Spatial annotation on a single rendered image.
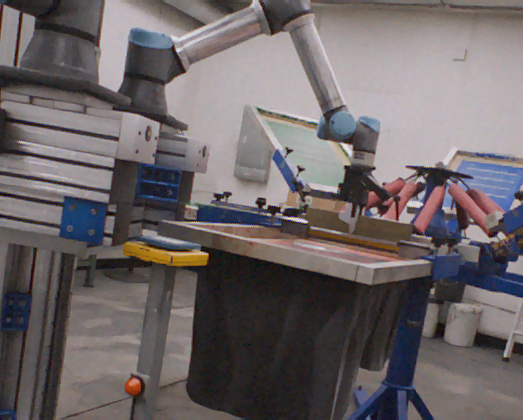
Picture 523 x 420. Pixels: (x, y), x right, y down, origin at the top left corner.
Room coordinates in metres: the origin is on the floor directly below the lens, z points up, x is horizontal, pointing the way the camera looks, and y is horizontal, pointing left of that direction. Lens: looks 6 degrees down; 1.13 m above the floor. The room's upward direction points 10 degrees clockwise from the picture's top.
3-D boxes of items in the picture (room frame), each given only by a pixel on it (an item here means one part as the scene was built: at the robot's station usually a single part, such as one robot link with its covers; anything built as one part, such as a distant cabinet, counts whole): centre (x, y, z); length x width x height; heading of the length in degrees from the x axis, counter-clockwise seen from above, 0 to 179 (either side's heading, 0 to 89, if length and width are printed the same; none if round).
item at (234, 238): (1.83, -0.01, 0.97); 0.79 x 0.58 x 0.04; 156
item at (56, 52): (1.32, 0.58, 1.31); 0.15 x 0.15 x 0.10
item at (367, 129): (2.03, -0.08, 1.33); 0.09 x 0.08 x 0.11; 97
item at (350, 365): (1.70, -0.18, 0.74); 0.46 x 0.04 x 0.42; 156
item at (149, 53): (1.82, 0.57, 1.42); 0.13 x 0.12 x 0.14; 7
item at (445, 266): (1.94, -0.37, 0.98); 0.30 x 0.05 x 0.07; 156
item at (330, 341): (1.56, 0.11, 0.74); 0.45 x 0.03 x 0.43; 66
